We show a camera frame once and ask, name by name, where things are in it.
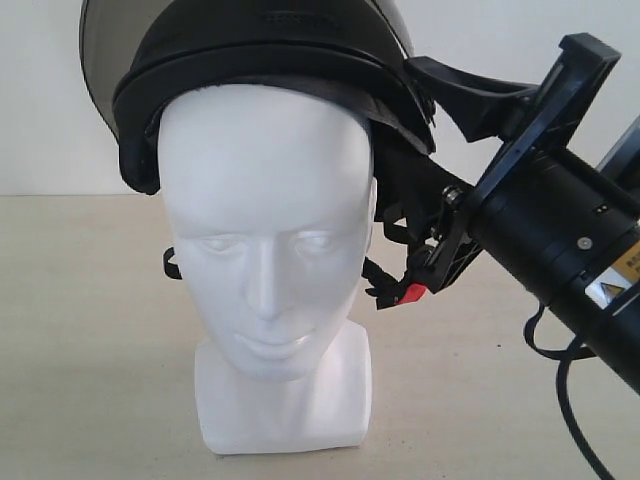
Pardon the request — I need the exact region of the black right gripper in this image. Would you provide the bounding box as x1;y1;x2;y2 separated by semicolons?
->
404;33;639;305

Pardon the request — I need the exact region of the black helmet with tinted visor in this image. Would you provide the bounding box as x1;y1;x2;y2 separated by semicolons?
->
78;0;440;307

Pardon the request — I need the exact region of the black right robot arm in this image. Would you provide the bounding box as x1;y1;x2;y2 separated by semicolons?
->
407;33;639;387

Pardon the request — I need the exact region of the white mannequin head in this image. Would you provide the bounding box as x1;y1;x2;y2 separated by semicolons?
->
158;85;376;455

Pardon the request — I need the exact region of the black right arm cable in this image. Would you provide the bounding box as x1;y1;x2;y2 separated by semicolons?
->
522;302;627;480

